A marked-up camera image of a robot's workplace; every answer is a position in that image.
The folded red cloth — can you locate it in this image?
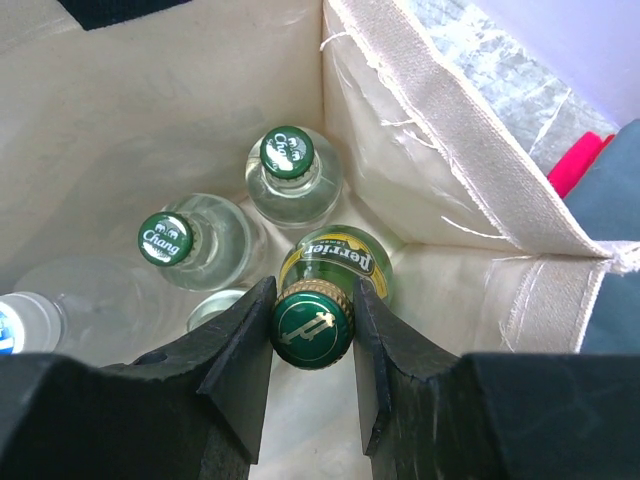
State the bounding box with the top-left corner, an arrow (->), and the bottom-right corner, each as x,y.
547,131 -> 615,199

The clear glass bottle silver cap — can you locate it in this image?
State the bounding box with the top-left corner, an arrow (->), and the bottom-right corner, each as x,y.
186,288 -> 247,332

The plastic water bottle blue cap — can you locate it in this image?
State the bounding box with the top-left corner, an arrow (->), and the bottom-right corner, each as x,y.
1,256 -> 168,367

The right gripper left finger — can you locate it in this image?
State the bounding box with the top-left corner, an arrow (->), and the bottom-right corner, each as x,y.
100,276 -> 276,479

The clear Chang bottle green cap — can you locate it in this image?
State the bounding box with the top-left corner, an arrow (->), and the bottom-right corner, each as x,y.
245,125 -> 344,229

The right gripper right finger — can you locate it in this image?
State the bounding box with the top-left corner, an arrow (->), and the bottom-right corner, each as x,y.
353,280 -> 505,479

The folded grey cloth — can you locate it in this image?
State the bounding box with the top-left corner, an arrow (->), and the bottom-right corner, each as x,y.
565,120 -> 639,354

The green Perrier glass bottle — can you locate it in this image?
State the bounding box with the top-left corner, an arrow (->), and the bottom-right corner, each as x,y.
270,224 -> 394,370

